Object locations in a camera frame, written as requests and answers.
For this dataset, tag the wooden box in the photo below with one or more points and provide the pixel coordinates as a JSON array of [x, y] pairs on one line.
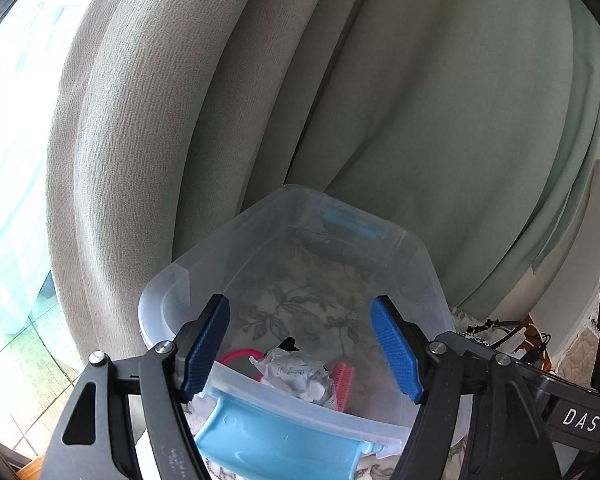
[[32, 467]]

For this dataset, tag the small black item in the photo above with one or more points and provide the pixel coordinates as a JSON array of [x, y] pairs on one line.
[[290, 345]]

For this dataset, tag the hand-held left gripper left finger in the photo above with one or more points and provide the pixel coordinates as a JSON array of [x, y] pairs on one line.
[[205, 350]]

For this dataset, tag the window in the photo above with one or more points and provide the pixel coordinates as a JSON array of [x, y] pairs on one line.
[[15, 185]]

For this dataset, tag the grey-green curtain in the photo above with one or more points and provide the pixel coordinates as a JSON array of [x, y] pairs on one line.
[[330, 85]]

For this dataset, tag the pink hair comb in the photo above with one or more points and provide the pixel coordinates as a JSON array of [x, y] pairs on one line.
[[342, 385]]

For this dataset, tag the white quilted cloth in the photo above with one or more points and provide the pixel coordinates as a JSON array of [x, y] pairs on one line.
[[577, 350]]

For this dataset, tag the crumpled white paper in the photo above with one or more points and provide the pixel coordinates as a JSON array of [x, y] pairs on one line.
[[295, 372]]

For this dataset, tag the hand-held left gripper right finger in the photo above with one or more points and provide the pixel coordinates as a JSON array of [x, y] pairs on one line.
[[395, 350]]

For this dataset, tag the floral tablecloth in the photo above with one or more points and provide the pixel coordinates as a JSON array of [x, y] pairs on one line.
[[372, 471]]

